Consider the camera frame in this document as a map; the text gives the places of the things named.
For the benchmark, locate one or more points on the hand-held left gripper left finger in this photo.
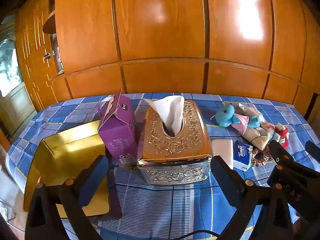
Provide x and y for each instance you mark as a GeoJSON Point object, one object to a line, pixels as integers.
{"type": "Point", "coordinates": [96, 177]}

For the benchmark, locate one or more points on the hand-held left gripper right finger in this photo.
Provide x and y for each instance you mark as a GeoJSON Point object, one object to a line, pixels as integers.
{"type": "Point", "coordinates": [225, 180]}

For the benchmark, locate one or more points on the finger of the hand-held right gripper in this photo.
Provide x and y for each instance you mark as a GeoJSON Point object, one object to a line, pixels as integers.
{"type": "Point", "coordinates": [300, 180]}
{"type": "Point", "coordinates": [314, 148]}

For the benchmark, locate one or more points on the blue white tissue packet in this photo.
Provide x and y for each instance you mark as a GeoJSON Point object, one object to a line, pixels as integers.
{"type": "Point", "coordinates": [241, 157]}

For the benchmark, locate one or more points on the white wet wipes pack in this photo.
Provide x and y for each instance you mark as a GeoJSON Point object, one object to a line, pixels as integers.
{"type": "Point", "coordinates": [223, 150]}

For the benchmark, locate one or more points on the red fuzzy sock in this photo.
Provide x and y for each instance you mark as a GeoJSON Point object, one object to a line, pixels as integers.
{"type": "Point", "coordinates": [283, 136]}

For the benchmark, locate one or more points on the pink brown scrunchie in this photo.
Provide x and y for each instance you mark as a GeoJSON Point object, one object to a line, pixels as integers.
{"type": "Point", "coordinates": [260, 159]}

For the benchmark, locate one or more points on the white sock with blue band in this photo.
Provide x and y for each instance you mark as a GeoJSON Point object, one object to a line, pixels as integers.
{"type": "Point", "coordinates": [271, 130]}

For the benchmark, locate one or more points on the beige sock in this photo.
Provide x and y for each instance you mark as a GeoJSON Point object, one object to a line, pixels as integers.
{"type": "Point", "coordinates": [258, 140]}

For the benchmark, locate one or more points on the blue elephant plush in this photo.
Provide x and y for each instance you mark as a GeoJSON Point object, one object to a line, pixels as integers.
{"type": "Point", "coordinates": [226, 116]}

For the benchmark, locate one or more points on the white grey sock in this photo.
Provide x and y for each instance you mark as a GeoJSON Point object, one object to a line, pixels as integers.
{"type": "Point", "coordinates": [250, 111]}

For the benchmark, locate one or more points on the purple carton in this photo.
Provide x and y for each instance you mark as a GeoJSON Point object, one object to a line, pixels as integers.
{"type": "Point", "coordinates": [117, 135]}

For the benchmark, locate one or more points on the gold embossed tissue box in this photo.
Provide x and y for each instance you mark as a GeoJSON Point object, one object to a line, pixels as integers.
{"type": "Point", "coordinates": [172, 150]}

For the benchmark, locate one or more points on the blue plaid bedsheet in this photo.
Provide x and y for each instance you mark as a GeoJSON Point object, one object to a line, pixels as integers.
{"type": "Point", "coordinates": [165, 205]}

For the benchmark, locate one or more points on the white tissue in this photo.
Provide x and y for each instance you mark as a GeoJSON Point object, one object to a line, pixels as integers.
{"type": "Point", "coordinates": [170, 112]}

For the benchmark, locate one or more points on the wooden door with glass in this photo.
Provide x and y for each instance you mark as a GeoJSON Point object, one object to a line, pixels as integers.
{"type": "Point", "coordinates": [15, 102]}

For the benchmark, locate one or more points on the wooden wardrobe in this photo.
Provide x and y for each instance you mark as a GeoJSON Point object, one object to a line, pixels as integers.
{"type": "Point", "coordinates": [162, 30]}

